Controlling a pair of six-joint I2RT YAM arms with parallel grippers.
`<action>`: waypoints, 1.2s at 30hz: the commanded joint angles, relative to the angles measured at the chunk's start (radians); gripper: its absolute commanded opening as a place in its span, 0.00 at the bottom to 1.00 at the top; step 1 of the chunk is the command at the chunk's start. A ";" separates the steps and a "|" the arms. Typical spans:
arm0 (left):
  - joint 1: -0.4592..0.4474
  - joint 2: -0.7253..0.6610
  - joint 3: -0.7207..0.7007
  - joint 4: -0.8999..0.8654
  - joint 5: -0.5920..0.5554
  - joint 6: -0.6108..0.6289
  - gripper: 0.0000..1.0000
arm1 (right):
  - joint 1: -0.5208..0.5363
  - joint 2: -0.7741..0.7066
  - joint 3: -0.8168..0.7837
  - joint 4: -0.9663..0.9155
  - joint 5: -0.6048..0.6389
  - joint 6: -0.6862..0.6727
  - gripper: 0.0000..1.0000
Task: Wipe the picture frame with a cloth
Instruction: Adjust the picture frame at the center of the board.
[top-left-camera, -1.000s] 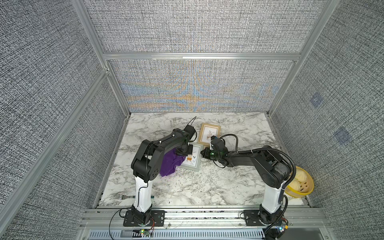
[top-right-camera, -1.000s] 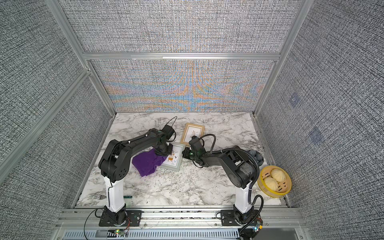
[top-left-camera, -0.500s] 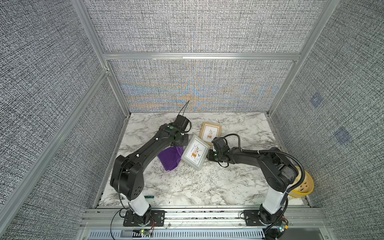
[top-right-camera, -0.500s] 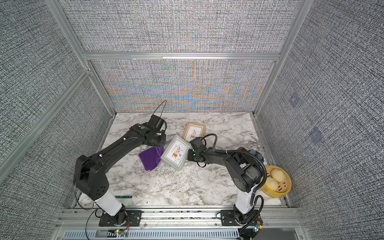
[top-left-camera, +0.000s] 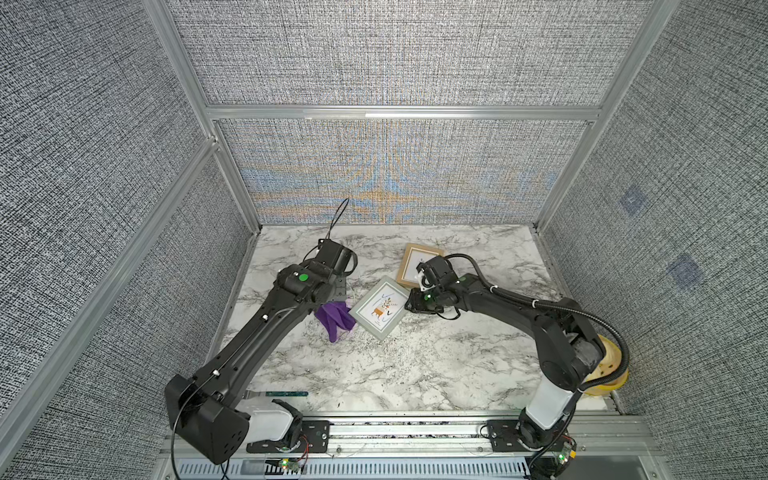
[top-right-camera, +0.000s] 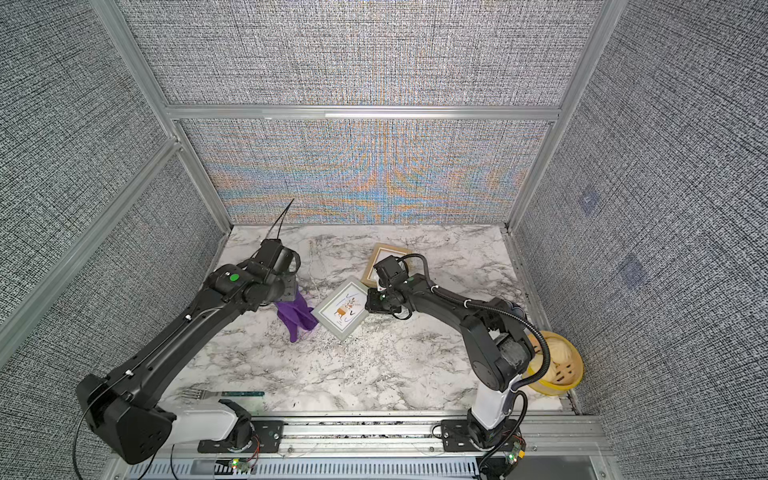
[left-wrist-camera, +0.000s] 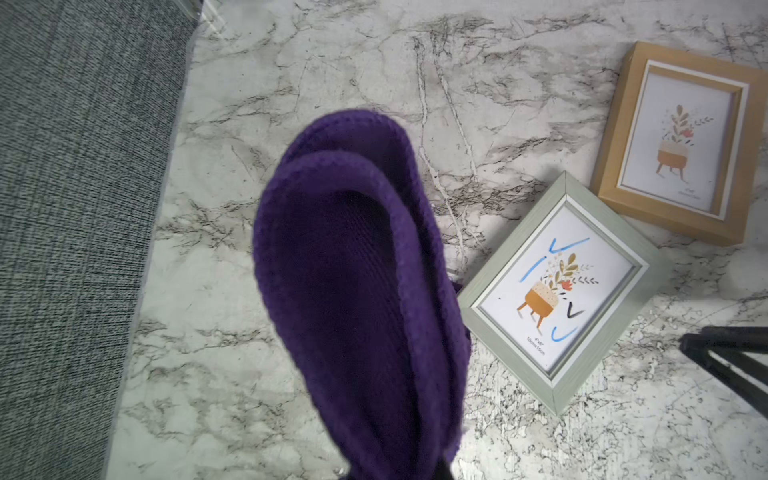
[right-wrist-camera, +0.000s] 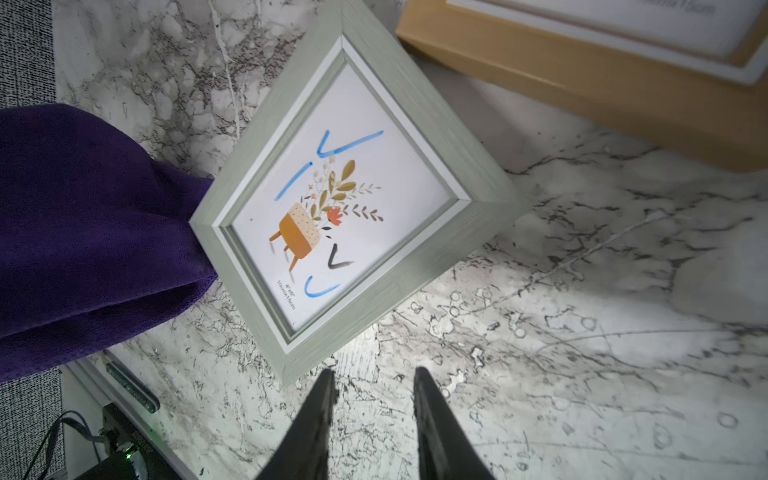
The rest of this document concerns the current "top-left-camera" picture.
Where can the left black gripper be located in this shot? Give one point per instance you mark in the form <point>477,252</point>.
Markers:
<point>341,293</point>

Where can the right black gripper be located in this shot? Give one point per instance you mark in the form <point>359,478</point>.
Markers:
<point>413,303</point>

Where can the purple cloth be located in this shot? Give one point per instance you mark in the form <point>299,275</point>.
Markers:
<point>334,317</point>

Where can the light wooden picture frame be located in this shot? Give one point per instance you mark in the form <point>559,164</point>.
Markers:
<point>414,254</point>

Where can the grey green picture frame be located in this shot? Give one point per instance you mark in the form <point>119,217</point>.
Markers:
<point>381,309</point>

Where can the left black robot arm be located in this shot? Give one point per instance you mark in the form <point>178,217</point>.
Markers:
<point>202,408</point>

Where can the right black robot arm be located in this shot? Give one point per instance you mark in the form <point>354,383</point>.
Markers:
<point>567,346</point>

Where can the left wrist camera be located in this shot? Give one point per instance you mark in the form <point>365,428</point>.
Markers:
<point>341,260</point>

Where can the green handled fork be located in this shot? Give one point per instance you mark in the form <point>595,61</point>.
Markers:
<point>250,394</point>

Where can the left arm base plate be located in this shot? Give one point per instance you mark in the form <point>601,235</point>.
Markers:
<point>312,437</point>

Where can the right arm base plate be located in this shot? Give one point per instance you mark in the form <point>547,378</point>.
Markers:
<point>514,435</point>

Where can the aluminium front rail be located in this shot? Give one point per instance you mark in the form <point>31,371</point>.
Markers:
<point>596,433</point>

